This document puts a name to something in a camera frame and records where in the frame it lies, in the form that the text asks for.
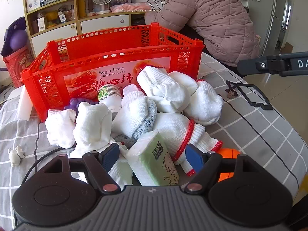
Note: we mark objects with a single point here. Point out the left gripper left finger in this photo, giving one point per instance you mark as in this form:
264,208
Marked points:
98,166

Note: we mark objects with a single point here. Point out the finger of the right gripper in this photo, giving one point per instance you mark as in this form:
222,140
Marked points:
293,64

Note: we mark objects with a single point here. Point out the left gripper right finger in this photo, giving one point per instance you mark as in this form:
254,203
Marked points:
206,166

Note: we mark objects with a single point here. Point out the orange ball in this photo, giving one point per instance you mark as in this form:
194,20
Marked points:
228,156

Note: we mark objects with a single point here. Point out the white glove red cuff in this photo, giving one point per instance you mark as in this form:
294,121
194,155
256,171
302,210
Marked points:
177,131

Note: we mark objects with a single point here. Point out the green white tissue pack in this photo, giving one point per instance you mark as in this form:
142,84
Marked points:
151,162

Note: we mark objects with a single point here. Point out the white grey glove bundle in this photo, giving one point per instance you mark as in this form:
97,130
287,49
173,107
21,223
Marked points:
136,116

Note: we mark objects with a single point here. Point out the white glove bundle top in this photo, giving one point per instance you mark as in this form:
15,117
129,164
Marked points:
169,95

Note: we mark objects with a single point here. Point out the grey checkered tablecloth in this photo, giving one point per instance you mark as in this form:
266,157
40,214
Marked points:
49,189

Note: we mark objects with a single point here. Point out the purple toy grapes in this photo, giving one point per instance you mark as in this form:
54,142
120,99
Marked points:
74,103

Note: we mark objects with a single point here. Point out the green white paper cup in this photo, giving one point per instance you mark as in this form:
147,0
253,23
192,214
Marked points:
110,95

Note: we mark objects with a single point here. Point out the small white animal figurine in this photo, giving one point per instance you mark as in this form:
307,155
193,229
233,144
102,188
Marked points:
16,155

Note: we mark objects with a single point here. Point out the person in pink jacket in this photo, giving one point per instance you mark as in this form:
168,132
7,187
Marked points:
224,25

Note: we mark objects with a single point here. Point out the red plastic crate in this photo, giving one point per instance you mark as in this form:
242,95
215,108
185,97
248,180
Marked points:
77,67

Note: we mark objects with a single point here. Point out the red snack bucket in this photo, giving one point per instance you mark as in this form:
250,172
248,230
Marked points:
16,63

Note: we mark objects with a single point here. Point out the purple ball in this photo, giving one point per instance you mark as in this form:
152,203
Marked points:
18,39

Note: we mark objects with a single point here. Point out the pink folded cloth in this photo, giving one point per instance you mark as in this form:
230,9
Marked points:
131,7

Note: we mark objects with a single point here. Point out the wooden shelf cabinet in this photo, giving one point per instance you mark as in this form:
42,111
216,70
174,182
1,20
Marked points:
59,19

